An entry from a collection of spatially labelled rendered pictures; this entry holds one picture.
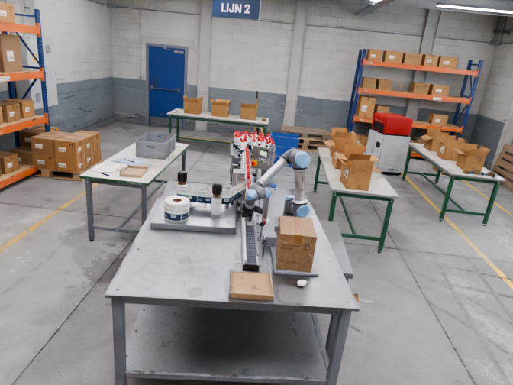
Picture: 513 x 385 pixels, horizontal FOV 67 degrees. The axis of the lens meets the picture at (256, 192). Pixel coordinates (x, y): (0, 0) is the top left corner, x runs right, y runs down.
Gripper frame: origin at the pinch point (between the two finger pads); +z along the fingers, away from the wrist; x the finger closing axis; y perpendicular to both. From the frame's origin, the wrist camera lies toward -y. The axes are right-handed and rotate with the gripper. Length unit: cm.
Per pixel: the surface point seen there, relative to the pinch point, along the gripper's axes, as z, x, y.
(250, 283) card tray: -28, 69, 1
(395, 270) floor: 129, -37, -180
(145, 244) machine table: -6, 33, 76
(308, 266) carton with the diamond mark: -27, 54, -38
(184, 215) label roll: 3, -3, 53
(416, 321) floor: 83, 42, -164
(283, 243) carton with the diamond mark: -39, 45, -20
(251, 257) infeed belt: -19.5, 45.0, -0.3
